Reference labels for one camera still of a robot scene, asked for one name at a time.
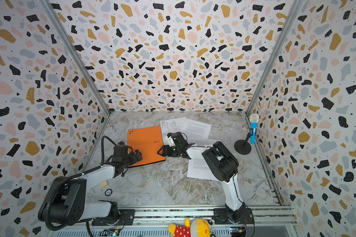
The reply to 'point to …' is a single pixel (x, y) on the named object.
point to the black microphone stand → (243, 147)
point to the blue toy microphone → (254, 118)
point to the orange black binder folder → (148, 140)
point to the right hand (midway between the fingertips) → (157, 151)
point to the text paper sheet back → (195, 130)
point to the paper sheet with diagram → (172, 126)
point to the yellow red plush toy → (199, 227)
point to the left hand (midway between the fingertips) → (136, 154)
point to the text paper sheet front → (197, 167)
